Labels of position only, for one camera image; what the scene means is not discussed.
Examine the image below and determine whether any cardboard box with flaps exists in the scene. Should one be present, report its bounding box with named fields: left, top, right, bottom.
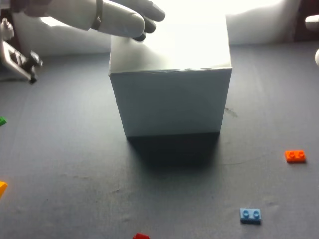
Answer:
left=107, top=13, right=234, bottom=139

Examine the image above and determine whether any grey table cloth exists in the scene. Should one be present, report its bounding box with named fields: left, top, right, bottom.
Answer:
left=0, top=41, right=319, bottom=239

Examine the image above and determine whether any blue flat toy brick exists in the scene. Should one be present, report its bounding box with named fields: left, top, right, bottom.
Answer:
left=239, top=208, right=262, bottom=224

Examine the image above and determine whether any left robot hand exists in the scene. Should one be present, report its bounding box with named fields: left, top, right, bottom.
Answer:
left=9, top=0, right=166, bottom=42

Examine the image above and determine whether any orange flat toy brick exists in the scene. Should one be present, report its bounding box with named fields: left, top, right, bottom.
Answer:
left=285, top=150, right=307, bottom=164

